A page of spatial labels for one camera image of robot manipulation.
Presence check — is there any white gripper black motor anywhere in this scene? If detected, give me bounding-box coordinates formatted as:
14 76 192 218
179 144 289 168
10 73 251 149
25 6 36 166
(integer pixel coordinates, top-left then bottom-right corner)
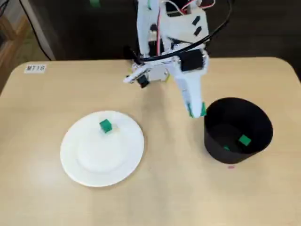
173 48 210 118

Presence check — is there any black pot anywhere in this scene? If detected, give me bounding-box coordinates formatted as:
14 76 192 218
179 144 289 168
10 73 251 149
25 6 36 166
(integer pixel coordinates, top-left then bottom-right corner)
203 97 274 164

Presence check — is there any white paper plate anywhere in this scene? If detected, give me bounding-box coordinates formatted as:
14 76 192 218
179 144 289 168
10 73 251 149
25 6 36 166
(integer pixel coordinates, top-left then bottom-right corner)
60 110 144 188

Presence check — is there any white MT18 label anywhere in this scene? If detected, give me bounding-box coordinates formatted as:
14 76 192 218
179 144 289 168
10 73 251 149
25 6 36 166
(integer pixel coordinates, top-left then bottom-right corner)
24 63 47 74

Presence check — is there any white slanted pole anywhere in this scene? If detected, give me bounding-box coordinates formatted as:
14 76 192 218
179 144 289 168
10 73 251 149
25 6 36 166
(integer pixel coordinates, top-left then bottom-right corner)
21 0 57 61

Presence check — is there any wooden furniture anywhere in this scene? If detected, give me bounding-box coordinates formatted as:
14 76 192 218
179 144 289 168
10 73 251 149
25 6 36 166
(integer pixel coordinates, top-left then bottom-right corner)
0 11 32 71

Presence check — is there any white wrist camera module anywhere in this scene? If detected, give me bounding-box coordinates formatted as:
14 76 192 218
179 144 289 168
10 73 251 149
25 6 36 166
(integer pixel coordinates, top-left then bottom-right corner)
123 66 151 89

